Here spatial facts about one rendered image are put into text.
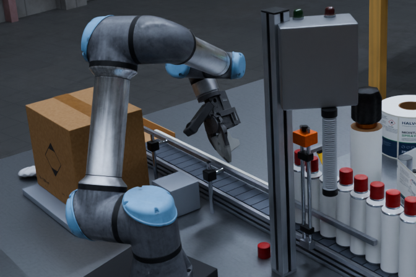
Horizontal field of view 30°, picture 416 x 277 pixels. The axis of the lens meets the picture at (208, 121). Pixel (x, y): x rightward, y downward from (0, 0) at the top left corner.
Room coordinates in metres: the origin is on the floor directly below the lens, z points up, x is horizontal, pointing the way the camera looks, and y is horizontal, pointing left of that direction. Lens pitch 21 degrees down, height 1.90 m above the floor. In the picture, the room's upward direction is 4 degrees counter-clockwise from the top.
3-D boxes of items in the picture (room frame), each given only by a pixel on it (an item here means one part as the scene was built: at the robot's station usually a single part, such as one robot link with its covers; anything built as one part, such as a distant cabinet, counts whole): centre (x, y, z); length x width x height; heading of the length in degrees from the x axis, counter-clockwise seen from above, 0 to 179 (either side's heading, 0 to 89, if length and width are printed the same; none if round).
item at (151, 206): (1.59, 0.15, 1.05); 0.13 x 0.12 x 0.14; 67
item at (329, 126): (1.61, -0.27, 1.18); 0.04 x 0.04 x 0.21
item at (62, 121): (2.21, 0.37, 0.99); 0.30 x 0.24 x 0.27; 35
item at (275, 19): (1.68, -0.16, 1.17); 0.04 x 0.04 x 0.67; 35
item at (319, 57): (1.67, -0.25, 1.38); 0.17 x 0.10 x 0.19; 90
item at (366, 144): (2.03, -0.44, 1.03); 0.09 x 0.09 x 0.30
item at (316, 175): (1.80, -0.26, 0.98); 0.05 x 0.05 x 0.20
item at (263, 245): (1.76, -0.12, 0.85); 0.03 x 0.03 x 0.03
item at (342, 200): (1.71, -0.33, 0.98); 0.05 x 0.05 x 0.20
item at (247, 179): (2.02, -0.06, 0.96); 1.07 x 0.01 x 0.01; 35
